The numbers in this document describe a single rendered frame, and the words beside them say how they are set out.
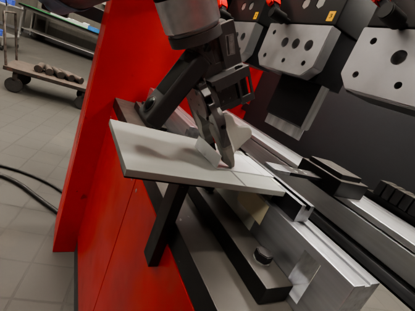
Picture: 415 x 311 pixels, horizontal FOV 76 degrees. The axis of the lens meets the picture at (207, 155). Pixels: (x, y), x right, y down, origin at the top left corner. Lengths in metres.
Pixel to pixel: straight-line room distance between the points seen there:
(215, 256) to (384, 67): 0.34
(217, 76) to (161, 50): 0.89
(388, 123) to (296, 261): 0.65
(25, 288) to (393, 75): 1.48
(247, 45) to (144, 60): 0.71
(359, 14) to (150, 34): 0.91
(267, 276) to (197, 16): 0.35
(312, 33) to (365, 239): 0.42
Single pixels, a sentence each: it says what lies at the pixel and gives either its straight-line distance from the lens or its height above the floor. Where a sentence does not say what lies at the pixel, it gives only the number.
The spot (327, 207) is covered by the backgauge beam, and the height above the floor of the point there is 0.94.
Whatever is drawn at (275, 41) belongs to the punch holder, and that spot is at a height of 1.22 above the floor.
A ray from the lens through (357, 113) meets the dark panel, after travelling 1.04.
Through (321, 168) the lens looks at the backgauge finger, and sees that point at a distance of 0.66.
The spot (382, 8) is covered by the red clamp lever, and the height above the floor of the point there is 1.26.
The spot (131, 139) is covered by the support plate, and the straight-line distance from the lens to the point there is 0.41.
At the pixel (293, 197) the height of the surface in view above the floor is 1.00.
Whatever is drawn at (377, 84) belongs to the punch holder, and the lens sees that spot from 0.38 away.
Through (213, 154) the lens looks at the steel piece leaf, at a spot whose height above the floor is 1.01.
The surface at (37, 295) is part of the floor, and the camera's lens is 1.49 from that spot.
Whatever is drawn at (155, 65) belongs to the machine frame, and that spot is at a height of 1.06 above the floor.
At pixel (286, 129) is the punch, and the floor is 1.09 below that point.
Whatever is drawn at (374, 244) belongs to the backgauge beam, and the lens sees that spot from 0.65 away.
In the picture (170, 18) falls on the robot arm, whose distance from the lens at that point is 0.35.
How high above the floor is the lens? 1.14
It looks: 17 degrees down
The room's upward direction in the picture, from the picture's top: 22 degrees clockwise
